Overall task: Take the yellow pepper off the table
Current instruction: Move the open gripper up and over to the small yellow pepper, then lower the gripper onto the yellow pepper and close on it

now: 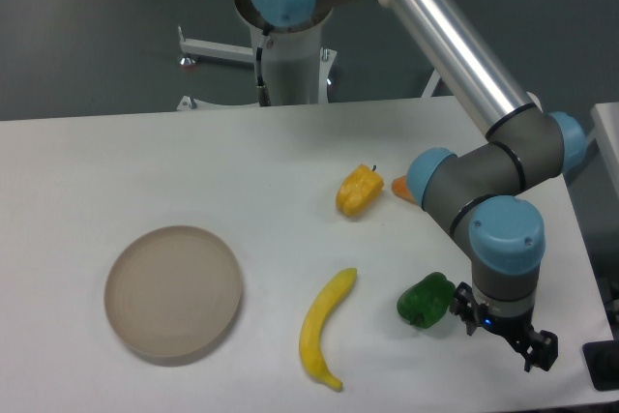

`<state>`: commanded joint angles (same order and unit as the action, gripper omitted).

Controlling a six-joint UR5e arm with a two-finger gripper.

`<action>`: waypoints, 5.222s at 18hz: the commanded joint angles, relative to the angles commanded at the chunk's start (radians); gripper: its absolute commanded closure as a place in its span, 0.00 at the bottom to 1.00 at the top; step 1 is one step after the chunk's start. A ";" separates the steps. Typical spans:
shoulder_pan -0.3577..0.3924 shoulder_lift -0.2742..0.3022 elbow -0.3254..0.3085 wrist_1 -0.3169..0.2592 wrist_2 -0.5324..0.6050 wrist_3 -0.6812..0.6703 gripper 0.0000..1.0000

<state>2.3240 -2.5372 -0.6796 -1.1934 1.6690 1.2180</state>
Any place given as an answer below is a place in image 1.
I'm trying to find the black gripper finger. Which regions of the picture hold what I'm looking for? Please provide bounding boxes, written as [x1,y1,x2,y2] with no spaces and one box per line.
[507,325,558,372]
[449,282,486,336]

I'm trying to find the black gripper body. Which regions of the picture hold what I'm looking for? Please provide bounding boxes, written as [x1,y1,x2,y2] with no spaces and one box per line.
[473,290,536,340]

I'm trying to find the yellow bell pepper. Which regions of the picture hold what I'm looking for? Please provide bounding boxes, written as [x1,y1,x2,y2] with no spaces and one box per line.
[336,164,384,218]

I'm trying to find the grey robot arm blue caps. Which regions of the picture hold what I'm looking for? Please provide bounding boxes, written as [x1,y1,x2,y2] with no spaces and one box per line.
[235,0,585,369]

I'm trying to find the green bell pepper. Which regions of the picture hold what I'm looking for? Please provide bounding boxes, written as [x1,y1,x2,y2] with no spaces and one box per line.
[397,272,456,329]

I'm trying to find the black device at table edge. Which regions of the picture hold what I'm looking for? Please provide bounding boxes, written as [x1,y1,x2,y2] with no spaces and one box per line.
[582,340,618,392]

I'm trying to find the yellow banana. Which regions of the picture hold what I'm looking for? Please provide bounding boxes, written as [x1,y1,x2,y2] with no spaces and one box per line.
[298,268,358,392]

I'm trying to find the white side table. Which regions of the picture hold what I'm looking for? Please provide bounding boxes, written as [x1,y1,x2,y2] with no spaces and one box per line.
[565,102,619,193]

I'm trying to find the beige round plate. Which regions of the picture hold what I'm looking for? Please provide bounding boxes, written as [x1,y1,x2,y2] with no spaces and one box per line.
[103,225,244,367]

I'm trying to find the black cable on pedestal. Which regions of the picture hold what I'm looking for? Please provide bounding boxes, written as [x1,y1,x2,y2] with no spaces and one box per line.
[254,23,273,107]

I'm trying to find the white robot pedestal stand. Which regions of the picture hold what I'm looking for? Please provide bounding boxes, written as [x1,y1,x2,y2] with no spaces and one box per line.
[179,0,445,107]

